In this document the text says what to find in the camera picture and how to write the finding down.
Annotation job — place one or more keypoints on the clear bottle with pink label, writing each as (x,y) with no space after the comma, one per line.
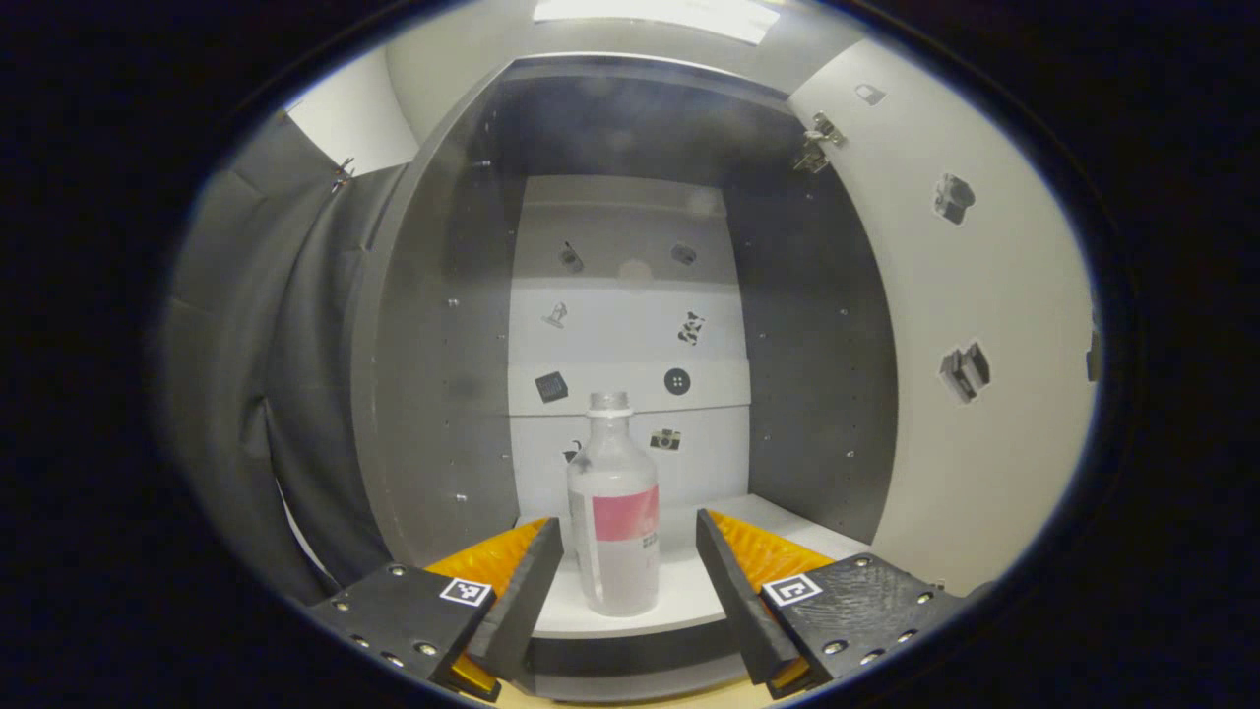
(615,561)

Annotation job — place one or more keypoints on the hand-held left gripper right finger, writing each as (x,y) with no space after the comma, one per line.
(738,601)

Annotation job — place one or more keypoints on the metal cabinet hinge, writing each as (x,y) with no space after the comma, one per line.
(815,148)

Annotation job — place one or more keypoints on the grey cabinet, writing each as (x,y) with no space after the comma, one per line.
(443,345)

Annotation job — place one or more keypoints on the white cabinet door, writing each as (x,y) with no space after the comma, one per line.
(994,473)

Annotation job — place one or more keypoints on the black backdrop cloth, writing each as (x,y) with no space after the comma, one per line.
(246,374)

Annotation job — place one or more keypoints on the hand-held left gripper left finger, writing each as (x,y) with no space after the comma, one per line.
(522,601)

